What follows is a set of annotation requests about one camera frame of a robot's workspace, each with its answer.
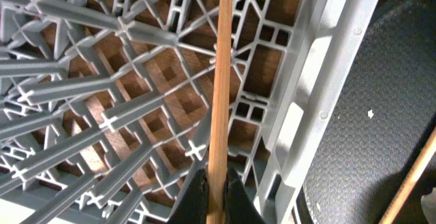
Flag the round black serving tray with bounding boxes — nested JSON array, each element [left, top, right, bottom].
[[297, 0, 435, 223]]

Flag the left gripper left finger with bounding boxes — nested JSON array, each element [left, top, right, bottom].
[[167, 169, 208, 224]]

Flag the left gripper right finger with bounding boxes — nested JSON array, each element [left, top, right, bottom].
[[223, 168, 265, 224]]

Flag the wooden chopstick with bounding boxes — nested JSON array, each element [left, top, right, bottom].
[[379, 129, 435, 224], [206, 0, 232, 224]]

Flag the white tissue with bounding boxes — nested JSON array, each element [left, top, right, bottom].
[[420, 188, 436, 224]]

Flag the grey plastic dishwasher rack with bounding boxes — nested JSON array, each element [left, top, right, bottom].
[[1, 0, 379, 223]]

